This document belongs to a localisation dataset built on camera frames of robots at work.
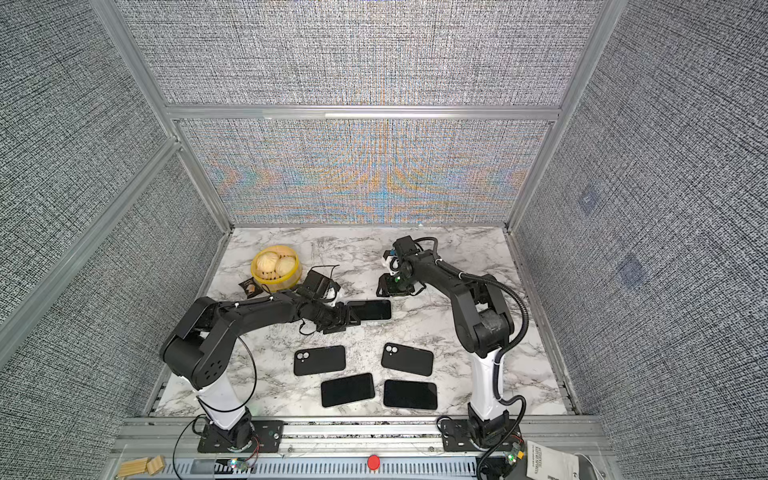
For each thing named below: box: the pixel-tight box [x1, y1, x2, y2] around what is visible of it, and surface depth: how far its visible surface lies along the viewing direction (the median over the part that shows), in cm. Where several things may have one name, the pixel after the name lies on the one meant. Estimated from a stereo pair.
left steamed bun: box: [257, 251, 279, 273], surface depth 104 cm
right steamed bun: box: [275, 256, 296, 277], surface depth 102 cm
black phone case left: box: [294, 345, 346, 376], surface depth 88 cm
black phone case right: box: [381, 342, 434, 377], surface depth 88 cm
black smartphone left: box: [321, 373, 375, 407], surface depth 83 cm
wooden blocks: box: [118, 455, 164, 477], surface depth 71 cm
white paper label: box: [526, 440, 580, 480], surface depth 70 cm
